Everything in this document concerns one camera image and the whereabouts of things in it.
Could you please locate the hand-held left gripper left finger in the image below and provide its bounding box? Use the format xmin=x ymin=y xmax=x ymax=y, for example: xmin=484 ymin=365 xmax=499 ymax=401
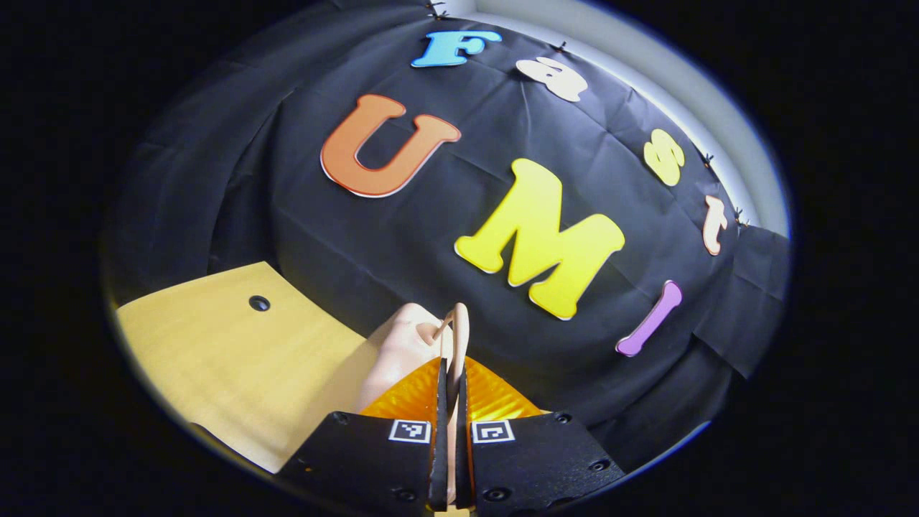
xmin=279 ymin=356 xmax=450 ymax=513

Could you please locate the black backdrop cloth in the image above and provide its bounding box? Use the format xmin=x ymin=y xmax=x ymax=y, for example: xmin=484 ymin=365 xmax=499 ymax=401
xmin=101 ymin=0 xmax=790 ymax=475

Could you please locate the beige hard-shell suitcase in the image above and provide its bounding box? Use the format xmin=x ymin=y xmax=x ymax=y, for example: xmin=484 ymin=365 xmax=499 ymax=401
xmin=354 ymin=302 xmax=472 ymax=507

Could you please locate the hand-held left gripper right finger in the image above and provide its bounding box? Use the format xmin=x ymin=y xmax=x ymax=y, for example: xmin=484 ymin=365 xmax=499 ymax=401
xmin=454 ymin=356 xmax=627 ymax=511

